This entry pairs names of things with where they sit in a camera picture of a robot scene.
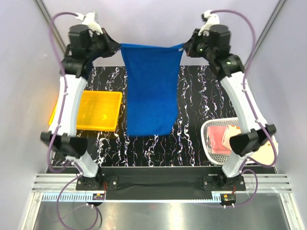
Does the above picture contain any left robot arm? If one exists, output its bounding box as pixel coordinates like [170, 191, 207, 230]
[40, 23, 120, 190]

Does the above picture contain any orange patterned towel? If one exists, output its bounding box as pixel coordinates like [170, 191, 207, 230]
[221, 125, 274, 165]

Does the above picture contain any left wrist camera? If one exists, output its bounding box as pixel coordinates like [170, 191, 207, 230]
[75, 11, 103, 35]

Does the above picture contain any controller board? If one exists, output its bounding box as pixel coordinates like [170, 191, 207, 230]
[221, 194, 236, 203]
[92, 193, 105, 201]

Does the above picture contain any aluminium frame post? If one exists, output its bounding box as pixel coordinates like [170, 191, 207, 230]
[245, 0, 288, 67]
[35, 0, 79, 72]

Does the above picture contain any left aluminium frame post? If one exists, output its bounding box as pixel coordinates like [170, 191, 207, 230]
[35, 0, 79, 72]

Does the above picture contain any right controller board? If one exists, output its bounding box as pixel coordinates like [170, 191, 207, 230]
[221, 194, 236, 203]

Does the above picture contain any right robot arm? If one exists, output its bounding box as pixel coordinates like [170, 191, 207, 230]
[184, 24, 276, 190]

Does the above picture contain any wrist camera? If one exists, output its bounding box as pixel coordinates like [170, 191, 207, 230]
[198, 10, 220, 36]
[75, 11, 103, 35]

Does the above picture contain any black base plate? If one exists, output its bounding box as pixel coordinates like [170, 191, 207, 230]
[76, 166, 246, 202]

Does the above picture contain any right aluminium frame post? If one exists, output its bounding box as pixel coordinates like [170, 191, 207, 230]
[245, 0, 288, 67]

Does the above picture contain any blue towel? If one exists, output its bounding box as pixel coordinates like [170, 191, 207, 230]
[121, 44, 183, 137]

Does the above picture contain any white plastic basket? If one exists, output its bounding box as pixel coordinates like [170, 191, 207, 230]
[201, 117, 241, 165]

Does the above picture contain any left controller board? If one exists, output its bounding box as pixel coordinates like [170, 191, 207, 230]
[92, 193, 105, 201]

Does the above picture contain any pink white towel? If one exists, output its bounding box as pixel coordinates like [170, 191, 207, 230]
[207, 126, 231, 155]

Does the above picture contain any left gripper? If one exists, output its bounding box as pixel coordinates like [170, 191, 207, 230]
[84, 27, 120, 61]

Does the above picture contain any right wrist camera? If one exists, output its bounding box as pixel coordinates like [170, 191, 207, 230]
[198, 10, 220, 36]

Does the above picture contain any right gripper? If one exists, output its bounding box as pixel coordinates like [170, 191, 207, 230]
[182, 28, 215, 62]

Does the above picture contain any yellow plastic bin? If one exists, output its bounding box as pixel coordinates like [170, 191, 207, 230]
[48, 90, 124, 132]

